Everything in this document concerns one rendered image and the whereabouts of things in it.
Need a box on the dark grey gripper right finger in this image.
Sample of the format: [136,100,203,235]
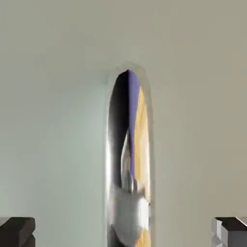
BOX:
[211,216,247,247]

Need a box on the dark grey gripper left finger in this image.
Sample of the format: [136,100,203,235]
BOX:
[0,217,36,247]

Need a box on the pale grey painted drawer front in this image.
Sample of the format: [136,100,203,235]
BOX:
[0,0,247,247]

